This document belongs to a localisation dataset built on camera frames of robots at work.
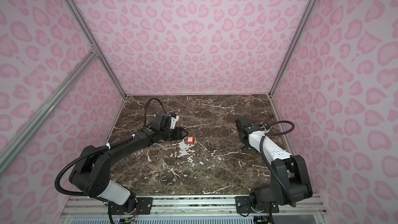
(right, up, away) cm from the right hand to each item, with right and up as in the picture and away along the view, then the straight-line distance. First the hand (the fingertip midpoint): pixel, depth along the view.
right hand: (254, 141), depth 86 cm
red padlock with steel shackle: (-37, 0, +8) cm, 38 cm away
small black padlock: (-46, -19, -6) cm, 50 cm away
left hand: (-38, +5, 0) cm, 38 cm away
